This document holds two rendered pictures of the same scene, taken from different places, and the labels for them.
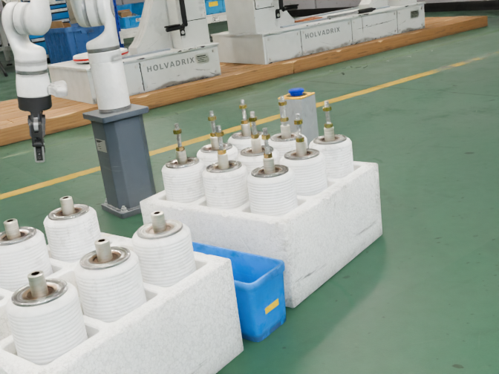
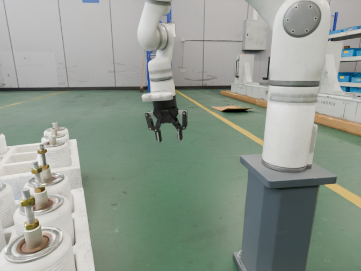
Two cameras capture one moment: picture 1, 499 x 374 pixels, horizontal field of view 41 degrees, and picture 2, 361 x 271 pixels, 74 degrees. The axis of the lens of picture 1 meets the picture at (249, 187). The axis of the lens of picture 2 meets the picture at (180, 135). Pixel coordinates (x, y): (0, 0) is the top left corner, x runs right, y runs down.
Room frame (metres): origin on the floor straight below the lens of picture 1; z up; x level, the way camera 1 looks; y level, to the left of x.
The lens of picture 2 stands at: (1.91, -0.18, 0.50)
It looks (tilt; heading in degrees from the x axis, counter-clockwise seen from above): 15 degrees down; 116
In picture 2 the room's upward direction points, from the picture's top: straight up
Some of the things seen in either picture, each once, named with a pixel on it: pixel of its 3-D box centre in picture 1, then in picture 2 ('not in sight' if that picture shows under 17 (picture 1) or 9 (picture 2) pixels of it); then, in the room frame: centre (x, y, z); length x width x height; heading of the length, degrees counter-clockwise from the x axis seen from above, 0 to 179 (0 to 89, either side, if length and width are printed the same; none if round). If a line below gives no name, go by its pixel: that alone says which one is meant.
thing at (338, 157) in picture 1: (333, 178); not in sight; (1.43, -0.19, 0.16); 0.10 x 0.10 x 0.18
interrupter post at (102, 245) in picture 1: (103, 250); not in sight; (0.92, 0.23, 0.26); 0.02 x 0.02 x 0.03
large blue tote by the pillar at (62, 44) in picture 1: (77, 46); not in sight; (6.06, 1.37, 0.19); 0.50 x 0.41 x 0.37; 39
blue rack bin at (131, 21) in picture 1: (128, 15); not in sight; (6.73, 0.97, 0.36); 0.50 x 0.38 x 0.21; 36
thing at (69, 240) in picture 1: (79, 257); (56, 168); (1.16, 0.34, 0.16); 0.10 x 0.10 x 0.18
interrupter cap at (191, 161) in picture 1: (182, 162); (47, 179); (1.40, 0.14, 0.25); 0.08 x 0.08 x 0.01
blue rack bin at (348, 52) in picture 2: not in sight; (355, 52); (2.93, 6.49, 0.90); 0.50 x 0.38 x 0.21; 36
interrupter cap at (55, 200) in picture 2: (216, 148); (42, 204); (1.49, 0.06, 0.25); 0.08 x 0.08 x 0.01
